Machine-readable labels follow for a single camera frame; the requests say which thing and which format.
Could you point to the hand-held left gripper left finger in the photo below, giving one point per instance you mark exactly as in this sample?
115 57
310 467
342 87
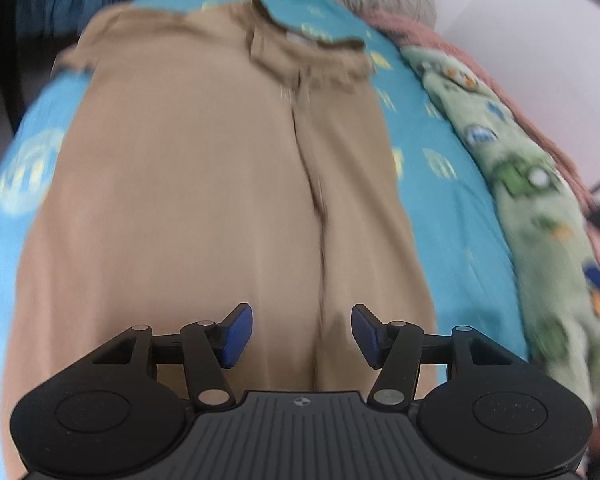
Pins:
237 332

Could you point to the teal printed bed sheet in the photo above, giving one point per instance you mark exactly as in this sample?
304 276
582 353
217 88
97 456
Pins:
460 230

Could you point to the pink fuzzy blanket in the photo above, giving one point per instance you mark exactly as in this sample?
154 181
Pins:
430 35

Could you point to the green cartoon blanket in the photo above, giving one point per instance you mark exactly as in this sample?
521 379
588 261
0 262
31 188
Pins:
530 185

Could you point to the tan garment white print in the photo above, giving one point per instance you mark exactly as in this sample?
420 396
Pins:
180 185

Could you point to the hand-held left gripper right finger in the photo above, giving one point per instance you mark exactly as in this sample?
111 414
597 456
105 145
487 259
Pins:
367 335

